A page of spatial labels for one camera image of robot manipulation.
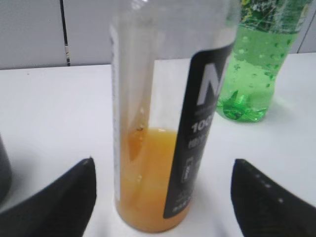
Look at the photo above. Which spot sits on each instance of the black mug white interior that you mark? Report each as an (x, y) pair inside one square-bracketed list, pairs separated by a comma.
[(5, 172)]

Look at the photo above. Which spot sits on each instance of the green soda bottle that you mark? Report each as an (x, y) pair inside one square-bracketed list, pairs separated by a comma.
[(266, 33)]

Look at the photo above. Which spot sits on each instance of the NFC orange juice bottle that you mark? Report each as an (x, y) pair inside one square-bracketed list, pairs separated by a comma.
[(169, 59)]

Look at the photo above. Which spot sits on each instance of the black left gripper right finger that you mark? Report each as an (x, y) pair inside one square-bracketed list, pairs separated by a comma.
[(263, 208)]

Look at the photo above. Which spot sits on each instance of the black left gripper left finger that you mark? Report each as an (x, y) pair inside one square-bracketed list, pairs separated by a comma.
[(62, 209)]

